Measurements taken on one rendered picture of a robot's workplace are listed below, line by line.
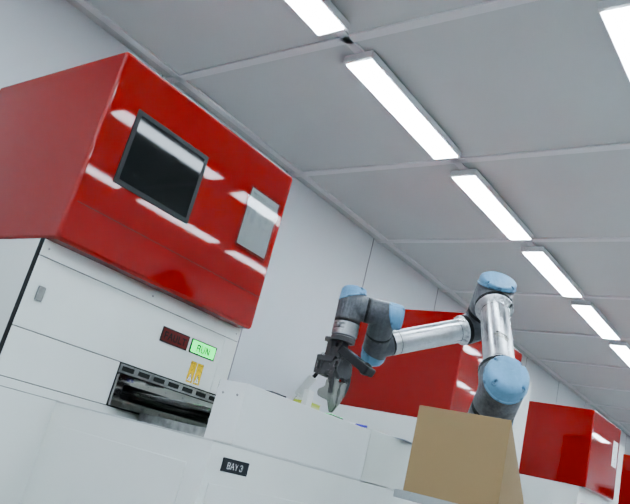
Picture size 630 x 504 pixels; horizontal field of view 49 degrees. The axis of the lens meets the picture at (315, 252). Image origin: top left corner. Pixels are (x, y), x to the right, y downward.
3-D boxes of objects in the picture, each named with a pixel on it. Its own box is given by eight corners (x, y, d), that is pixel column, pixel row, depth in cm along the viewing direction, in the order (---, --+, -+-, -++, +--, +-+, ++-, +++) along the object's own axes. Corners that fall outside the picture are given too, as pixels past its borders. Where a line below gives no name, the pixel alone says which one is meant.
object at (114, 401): (106, 404, 204) (116, 372, 207) (209, 433, 236) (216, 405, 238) (109, 405, 203) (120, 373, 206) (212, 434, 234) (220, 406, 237)
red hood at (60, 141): (-68, 240, 232) (0, 86, 250) (121, 317, 291) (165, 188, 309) (56, 237, 185) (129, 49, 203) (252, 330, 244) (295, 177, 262)
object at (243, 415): (202, 437, 162) (219, 378, 166) (334, 473, 202) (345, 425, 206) (231, 444, 156) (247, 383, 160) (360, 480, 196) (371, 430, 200)
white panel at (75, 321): (-16, 381, 178) (40, 238, 190) (204, 440, 237) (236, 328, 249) (-10, 382, 176) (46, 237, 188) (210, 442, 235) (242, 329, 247)
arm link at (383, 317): (398, 328, 209) (362, 320, 210) (406, 299, 203) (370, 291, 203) (396, 345, 203) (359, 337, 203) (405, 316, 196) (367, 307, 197)
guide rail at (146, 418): (136, 422, 209) (139, 412, 210) (141, 423, 210) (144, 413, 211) (258, 452, 178) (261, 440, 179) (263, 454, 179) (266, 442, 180)
